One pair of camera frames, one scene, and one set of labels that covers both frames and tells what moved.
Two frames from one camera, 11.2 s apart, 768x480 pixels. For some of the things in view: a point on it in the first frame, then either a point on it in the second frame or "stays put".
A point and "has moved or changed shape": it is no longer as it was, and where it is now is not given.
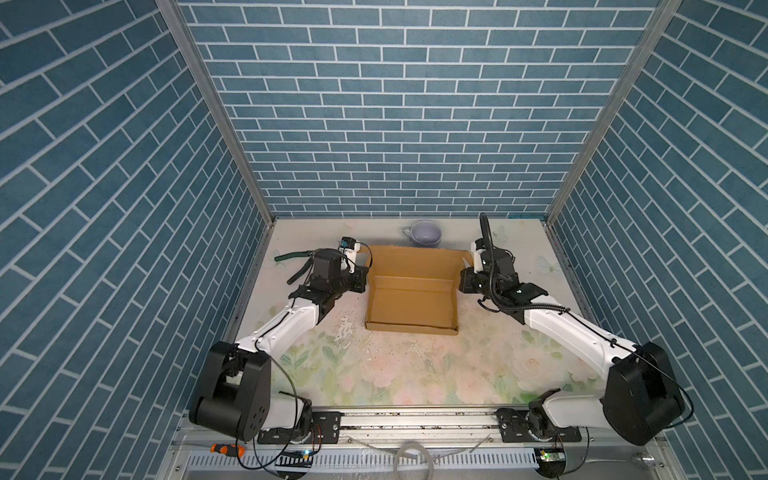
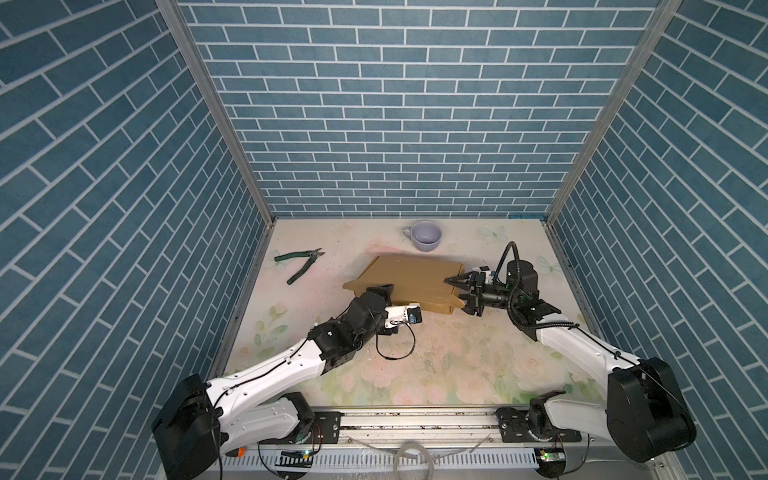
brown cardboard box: (414, 290) has moved or changed shape
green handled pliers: (310, 254) stays put
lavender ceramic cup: (424, 233) stays put
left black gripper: (359, 276) -> (382, 295)
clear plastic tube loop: (399, 453) stays put
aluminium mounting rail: (367, 428) stays put
